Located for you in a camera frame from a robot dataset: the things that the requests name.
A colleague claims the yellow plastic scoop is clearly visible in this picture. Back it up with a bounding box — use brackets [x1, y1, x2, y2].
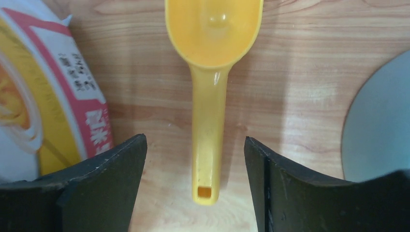
[164, 0, 264, 205]

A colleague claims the grey double pet bowl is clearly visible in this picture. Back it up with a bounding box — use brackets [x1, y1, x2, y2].
[341, 51, 410, 182]

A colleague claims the pet food bag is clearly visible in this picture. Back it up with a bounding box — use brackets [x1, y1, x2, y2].
[0, 0, 113, 183]

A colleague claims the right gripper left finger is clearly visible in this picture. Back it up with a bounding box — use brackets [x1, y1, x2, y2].
[0, 134, 147, 232]

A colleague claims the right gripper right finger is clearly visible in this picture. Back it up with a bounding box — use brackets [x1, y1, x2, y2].
[244, 137, 410, 232]

